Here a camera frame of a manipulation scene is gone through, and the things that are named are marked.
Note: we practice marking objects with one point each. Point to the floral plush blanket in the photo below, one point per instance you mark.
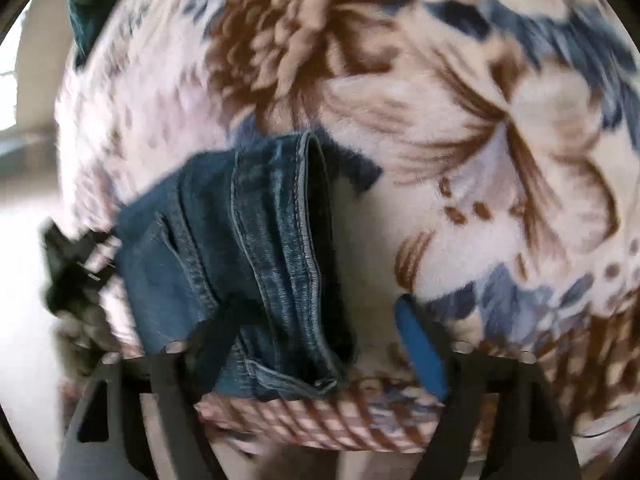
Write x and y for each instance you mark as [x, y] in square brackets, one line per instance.
[450, 85]

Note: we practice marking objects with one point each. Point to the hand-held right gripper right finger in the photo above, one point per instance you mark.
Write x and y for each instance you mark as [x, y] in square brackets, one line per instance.
[420, 350]

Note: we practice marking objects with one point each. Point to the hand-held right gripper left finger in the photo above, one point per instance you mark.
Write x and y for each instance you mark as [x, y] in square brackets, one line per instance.
[215, 345]

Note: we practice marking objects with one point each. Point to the teal velvet blanket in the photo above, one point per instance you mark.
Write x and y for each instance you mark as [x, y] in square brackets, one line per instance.
[92, 0]

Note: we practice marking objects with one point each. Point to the blue denim pants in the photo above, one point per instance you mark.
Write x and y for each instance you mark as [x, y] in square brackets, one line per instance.
[280, 240]

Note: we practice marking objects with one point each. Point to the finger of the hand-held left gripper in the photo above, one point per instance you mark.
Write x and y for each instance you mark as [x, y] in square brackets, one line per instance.
[75, 265]

